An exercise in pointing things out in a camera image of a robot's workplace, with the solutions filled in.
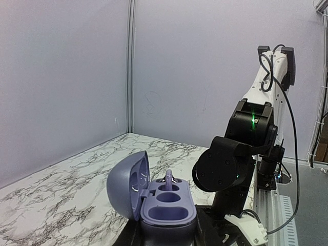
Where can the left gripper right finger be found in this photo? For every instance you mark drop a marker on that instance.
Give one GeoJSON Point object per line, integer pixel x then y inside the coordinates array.
{"type": "Point", "coordinates": [211, 230]}

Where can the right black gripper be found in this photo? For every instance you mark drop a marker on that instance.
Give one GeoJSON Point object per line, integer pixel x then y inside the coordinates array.
{"type": "Point", "coordinates": [227, 166]}

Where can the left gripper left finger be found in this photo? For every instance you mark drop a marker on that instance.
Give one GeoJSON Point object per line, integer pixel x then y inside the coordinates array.
{"type": "Point", "coordinates": [131, 235]}

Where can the blue earbud charging case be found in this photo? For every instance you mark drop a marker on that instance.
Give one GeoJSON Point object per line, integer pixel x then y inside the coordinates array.
{"type": "Point", "coordinates": [166, 217]}

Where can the purple clip earbud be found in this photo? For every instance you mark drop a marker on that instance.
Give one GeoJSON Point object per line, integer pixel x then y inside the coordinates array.
{"type": "Point", "coordinates": [170, 183]}

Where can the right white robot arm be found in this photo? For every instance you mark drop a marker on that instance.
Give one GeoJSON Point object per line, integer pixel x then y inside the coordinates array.
{"type": "Point", "coordinates": [275, 76]}

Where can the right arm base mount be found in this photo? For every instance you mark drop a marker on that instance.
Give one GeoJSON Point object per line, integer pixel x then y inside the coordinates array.
{"type": "Point", "coordinates": [271, 170]}

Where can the aluminium front rail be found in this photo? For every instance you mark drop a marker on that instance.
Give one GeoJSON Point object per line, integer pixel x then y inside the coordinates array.
{"type": "Point", "coordinates": [274, 208]}

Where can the right aluminium corner post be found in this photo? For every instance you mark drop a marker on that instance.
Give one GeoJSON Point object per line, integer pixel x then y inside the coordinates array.
{"type": "Point", "coordinates": [129, 66]}

